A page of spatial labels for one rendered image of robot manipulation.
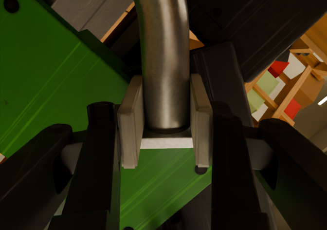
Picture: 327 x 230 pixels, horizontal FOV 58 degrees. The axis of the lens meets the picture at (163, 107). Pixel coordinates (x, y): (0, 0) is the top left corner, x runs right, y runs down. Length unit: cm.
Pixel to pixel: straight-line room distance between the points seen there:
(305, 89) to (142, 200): 407
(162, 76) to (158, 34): 2
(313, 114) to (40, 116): 953
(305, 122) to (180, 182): 947
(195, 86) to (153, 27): 4
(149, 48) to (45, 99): 10
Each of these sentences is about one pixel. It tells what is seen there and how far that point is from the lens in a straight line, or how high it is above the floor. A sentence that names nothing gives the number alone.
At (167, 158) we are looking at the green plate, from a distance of 23.
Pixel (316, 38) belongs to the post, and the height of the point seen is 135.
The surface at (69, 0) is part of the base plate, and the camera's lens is 67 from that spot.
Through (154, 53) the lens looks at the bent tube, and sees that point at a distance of 17.
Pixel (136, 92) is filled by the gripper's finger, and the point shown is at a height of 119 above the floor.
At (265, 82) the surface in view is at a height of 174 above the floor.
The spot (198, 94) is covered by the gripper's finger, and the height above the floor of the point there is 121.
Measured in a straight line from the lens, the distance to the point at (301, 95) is 424.
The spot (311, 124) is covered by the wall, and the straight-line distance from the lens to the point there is 974.
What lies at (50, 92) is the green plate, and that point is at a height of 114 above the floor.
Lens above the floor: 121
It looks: 2 degrees down
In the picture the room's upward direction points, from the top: 136 degrees clockwise
